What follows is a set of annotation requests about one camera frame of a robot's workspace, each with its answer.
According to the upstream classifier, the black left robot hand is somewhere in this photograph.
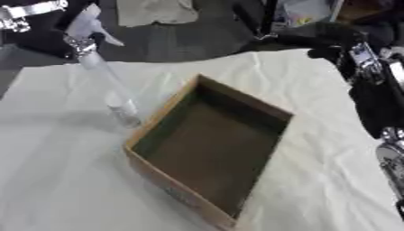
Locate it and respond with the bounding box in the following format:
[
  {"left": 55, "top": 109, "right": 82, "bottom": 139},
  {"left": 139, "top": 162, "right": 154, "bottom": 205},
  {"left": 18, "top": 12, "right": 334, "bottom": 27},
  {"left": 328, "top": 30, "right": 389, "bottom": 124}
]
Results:
[{"left": 0, "top": 0, "right": 107, "bottom": 60}]

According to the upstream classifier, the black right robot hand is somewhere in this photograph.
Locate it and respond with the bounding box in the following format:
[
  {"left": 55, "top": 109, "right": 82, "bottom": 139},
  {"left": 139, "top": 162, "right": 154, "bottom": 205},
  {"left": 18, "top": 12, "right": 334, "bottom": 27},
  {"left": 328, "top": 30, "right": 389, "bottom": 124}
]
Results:
[{"left": 306, "top": 37, "right": 404, "bottom": 140}]

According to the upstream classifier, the clear spray bottle white head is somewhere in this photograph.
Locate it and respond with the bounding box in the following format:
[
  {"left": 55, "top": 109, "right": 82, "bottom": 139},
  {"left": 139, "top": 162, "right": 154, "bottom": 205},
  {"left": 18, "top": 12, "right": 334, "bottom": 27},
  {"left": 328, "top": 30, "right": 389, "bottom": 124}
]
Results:
[{"left": 61, "top": 3, "right": 145, "bottom": 128}]

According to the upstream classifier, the white printed box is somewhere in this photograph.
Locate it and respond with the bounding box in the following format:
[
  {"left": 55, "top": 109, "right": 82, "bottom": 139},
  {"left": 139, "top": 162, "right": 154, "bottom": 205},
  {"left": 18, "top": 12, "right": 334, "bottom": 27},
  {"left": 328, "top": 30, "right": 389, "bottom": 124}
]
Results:
[{"left": 272, "top": 0, "right": 341, "bottom": 29}]

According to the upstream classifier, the tan cardboard box brown inside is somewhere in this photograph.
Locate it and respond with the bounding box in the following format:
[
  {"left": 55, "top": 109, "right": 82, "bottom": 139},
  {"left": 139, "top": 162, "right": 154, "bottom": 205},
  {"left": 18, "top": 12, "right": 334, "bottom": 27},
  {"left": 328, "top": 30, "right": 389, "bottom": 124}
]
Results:
[{"left": 121, "top": 72, "right": 296, "bottom": 231}]

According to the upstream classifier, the black bag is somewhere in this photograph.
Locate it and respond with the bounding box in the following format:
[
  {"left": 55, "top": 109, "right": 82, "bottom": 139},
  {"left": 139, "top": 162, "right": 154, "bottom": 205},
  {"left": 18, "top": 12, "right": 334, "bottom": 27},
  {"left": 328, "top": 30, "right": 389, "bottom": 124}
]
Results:
[{"left": 238, "top": 21, "right": 366, "bottom": 52}]

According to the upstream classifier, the pale beige cloth bag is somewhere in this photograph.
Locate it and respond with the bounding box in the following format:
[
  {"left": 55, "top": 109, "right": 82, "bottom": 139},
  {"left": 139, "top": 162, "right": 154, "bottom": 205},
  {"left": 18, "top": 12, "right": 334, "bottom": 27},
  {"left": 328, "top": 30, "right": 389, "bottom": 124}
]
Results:
[{"left": 114, "top": 0, "right": 201, "bottom": 28}]

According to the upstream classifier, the black tripod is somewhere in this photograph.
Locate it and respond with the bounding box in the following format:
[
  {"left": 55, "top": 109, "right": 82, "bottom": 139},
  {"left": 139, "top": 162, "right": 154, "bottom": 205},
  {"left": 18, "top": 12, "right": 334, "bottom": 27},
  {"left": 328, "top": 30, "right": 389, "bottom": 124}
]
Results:
[{"left": 230, "top": 0, "right": 281, "bottom": 41}]

